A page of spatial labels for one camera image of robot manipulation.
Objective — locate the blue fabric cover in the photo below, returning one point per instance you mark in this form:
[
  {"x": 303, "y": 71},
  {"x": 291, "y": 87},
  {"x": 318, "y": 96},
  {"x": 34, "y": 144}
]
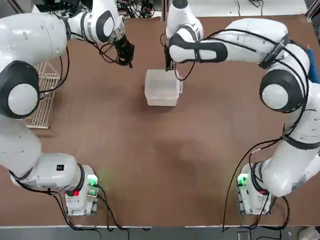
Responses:
[{"x": 313, "y": 65}]

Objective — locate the black power supply brick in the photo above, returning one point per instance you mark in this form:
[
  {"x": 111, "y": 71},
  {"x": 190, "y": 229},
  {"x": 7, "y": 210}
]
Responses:
[{"x": 62, "y": 2}]

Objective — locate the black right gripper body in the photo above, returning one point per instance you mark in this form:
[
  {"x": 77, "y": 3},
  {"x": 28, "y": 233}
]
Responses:
[{"x": 168, "y": 53}]

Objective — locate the translucent plastic box lid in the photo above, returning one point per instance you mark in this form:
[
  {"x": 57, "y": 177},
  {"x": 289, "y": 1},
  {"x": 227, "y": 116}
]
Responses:
[{"x": 160, "y": 82}]

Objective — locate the aluminium frame corner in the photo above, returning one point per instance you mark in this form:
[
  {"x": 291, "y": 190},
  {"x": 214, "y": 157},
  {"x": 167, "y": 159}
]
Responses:
[{"x": 313, "y": 8}]

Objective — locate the white preservation box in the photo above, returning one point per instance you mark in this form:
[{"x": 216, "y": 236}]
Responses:
[{"x": 161, "y": 101}]

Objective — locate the aluminium frame post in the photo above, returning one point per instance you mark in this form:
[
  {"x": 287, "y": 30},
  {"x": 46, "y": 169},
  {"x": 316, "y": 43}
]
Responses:
[{"x": 164, "y": 10}]

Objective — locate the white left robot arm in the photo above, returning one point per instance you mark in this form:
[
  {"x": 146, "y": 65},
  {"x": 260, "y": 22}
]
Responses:
[{"x": 25, "y": 40}]

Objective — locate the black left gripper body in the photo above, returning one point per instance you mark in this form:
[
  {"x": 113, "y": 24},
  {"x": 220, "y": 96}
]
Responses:
[{"x": 125, "y": 46}]

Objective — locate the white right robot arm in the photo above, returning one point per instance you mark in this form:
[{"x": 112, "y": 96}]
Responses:
[{"x": 250, "y": 37}]

